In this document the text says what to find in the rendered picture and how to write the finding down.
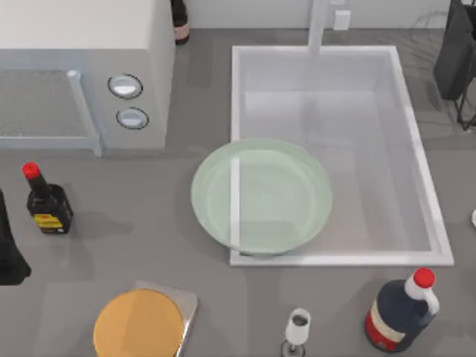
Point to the pale green glass bowl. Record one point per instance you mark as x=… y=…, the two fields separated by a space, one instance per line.
x=260 y=197

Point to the small microwave knob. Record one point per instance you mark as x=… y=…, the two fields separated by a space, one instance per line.
x=132 y=118

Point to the silver kitchen scale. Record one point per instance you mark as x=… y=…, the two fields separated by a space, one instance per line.
x=187 y=305

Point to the white sink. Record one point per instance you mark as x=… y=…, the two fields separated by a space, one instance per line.
x=372 y=148

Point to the large microwave knob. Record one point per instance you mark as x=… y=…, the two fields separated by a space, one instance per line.
x=125 y=86

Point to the white wine glass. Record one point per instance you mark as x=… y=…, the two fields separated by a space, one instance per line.
x=297 y=327

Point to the dark bottle with pink label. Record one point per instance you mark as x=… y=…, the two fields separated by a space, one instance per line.
x=180 y=22

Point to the tall white tap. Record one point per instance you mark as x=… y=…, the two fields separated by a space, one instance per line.
x=317 y=26

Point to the round orange plate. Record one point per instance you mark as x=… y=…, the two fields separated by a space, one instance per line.
x=137 y=323

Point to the small black bottle red cap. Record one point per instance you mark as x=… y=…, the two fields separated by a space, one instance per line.
x=48 y=206

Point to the dark jug red cap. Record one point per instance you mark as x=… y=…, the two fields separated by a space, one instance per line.
x=398 y=316

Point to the microwave oven door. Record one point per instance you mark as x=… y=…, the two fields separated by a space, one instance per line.
x=37 y=104

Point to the pale microwave oven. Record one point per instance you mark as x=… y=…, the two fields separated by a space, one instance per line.
x=74 y=29

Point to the white round object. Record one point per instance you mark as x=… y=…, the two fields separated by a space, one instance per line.
x=474 y=218

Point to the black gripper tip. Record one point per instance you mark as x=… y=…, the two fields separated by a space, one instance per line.
x=9 y=253

